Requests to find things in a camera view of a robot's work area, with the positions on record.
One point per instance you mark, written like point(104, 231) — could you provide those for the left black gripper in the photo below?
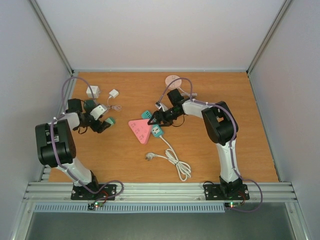
point(102, 126)

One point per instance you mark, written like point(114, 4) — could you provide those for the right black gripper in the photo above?
point(158, 116)

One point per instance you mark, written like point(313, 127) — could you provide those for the light green plug adapter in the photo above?
point(110, 120)

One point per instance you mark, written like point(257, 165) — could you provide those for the teal power strip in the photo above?
point(156, 129)

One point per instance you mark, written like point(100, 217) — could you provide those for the pink triangular power strip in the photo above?
point(141, 129)

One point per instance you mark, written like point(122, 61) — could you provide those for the green cube socket adapter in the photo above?
point(89, 105)

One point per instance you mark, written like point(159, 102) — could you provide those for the white usb charger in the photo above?
point(113, 93)

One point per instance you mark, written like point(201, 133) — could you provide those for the round pink power strip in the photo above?
point(173, 82)

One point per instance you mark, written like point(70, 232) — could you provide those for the white cube socket adapter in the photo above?
point(93, 91)

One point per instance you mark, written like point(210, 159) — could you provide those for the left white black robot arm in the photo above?
point(56, 147)

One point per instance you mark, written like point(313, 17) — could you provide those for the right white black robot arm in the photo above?
point(221, 128)

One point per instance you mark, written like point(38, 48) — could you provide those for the left controller board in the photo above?
point(96, 205)

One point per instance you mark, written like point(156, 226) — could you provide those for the controller board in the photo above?
point(96, 205)
point(233, 205)

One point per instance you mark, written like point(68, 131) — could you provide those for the right controller board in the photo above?
point(233, 205)

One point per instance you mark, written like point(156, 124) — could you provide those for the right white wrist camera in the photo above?
point(161, 106)

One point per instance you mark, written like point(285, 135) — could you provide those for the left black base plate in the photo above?
point(107, 191)

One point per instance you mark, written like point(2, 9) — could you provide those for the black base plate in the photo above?
point(107, 191)
point(213, 192)

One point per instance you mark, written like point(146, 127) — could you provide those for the grey slotted cable duct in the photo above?
point(129, 208)

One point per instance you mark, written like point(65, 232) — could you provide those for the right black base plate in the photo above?
point(213, 192)

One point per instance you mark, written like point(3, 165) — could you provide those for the aluminium front rail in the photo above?
point(272, 192)

